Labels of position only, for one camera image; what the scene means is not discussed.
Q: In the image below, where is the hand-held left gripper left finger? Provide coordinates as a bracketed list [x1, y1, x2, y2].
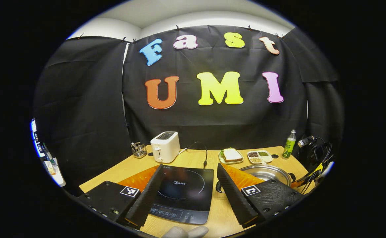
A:
[69, 164, 165, 230]

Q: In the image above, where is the row of black cloth clips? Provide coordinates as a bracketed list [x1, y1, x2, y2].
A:
[77, 25, 284, 43]

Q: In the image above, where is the green label drink bottle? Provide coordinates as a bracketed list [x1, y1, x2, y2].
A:
[282, 129, 296, 159]

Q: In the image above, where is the white toaster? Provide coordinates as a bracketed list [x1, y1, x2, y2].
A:
[150, 132, 181, 163]

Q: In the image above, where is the metal wire basket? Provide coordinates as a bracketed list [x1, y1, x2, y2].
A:
[131, 142, 147, 158]

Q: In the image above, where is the sandwich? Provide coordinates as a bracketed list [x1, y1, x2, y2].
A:
[222, 148, 243, 162]

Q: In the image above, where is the pale green plate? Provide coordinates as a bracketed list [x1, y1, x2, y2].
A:
[218, 149, 244, 165]

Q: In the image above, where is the black induction cooktop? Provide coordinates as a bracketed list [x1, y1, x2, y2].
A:
[148, 165, 214, 225]

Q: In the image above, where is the black power cable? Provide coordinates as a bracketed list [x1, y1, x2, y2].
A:
[180, 141, 208, 168]

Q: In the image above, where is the white divided bean tray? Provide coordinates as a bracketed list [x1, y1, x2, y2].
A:
[247, 150, 273, 165]

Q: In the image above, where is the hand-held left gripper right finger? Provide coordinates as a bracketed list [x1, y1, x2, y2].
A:
[217, 163, 312, 229]

